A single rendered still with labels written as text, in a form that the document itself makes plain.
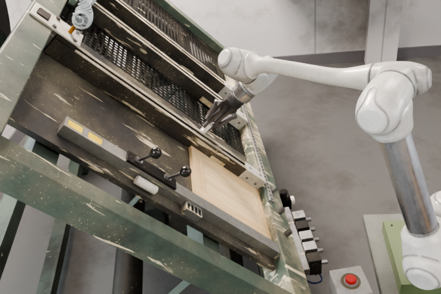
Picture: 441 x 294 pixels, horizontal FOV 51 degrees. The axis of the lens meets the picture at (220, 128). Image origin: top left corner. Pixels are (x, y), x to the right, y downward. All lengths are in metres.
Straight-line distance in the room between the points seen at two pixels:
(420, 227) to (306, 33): 3.44
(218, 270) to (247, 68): 0.70
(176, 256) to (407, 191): 0.75
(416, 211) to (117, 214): 0.94
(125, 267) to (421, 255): 1.22
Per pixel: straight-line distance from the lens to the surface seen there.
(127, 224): 1.30
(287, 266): 1.81
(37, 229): 3.65
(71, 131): 1.42
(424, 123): 4.17
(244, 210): 1.88
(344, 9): 4.81
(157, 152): 1.40
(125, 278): 2.12
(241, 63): 1.67
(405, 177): 1.55
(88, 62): 1.73
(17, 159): 1.20
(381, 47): 4.93
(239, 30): 4.83
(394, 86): 1.43
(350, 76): 1.63
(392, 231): 2.08
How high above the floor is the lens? 2.33
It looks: 35 degrees down
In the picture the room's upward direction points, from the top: 8 degrees counter-clockwise
